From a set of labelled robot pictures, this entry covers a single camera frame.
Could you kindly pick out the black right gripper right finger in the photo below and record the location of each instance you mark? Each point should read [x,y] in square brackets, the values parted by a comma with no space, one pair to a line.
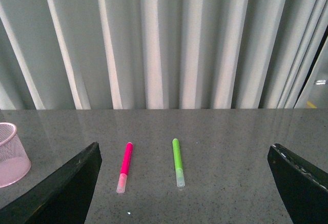
[302,186]

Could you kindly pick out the green marker pen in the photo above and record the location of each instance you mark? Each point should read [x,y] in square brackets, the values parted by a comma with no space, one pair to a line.
[180,180]

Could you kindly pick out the pink mesh pen cup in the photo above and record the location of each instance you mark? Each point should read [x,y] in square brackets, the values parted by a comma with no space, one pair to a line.
[15,163]

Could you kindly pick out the pink marker pen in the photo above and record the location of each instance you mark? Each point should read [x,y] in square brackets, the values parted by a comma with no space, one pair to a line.
[122,181]

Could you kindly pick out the grey pleated curtain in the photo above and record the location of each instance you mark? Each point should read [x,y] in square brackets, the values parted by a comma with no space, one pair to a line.
[158,54]

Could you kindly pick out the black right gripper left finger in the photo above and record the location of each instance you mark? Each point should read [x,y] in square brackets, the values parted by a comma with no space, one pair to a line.
[63,197]

